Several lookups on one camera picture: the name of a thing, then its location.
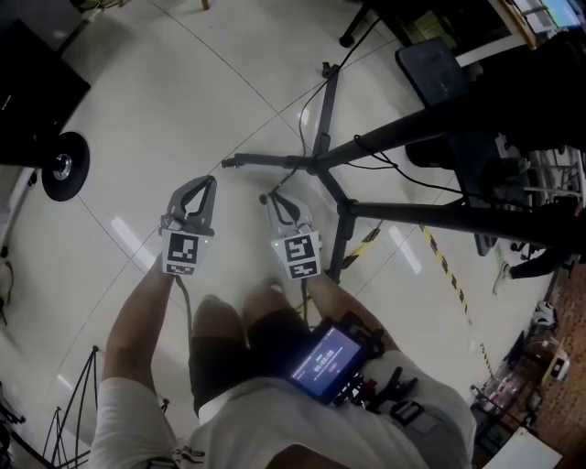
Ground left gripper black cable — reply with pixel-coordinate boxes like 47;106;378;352
175;273;194;350

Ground black office chair base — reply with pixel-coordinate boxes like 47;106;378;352
338;0;382;48

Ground grey stand shelf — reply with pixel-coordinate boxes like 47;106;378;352
395;38;473;110

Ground black monitor clamp mount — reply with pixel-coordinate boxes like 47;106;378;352
333;315;420;414

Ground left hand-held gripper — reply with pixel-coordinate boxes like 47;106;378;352
158;175;218;278

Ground black television floor stand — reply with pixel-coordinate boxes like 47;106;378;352
222;36;586;285

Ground grey harness strap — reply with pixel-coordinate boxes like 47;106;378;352
388;398;443;434

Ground person's left forearm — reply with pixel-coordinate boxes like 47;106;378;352
103;269;179;391

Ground person's leg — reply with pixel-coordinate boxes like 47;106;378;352
242;277;299;322
191;294;240;341

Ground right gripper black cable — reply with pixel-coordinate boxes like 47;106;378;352
298;278;314;322

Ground person's chin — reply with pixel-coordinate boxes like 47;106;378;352
269;442;373;469

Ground person's white t-shirt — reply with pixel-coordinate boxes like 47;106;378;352
89;350;477;469

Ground person's black shorts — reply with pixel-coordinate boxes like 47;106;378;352
189;307;318;416

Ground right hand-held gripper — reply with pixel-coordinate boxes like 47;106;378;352
267;191;323;281

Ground black cabinet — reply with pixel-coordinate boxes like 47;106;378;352
0;17;92;167

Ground white device with black square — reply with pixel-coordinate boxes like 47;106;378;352
548;354;571;380

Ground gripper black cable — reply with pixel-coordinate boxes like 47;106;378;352
175;273;194;350
298;278;314;322

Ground black chest monitor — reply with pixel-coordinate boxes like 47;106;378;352
286;315;368;405

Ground person's right forearm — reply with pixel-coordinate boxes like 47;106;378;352
304;272;400;354

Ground person's left leg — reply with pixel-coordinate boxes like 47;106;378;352
191;294;240;341

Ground white headset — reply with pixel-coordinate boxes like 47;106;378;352
532;300;558;329

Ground person's right leg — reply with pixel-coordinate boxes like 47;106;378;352
242;277;299;322

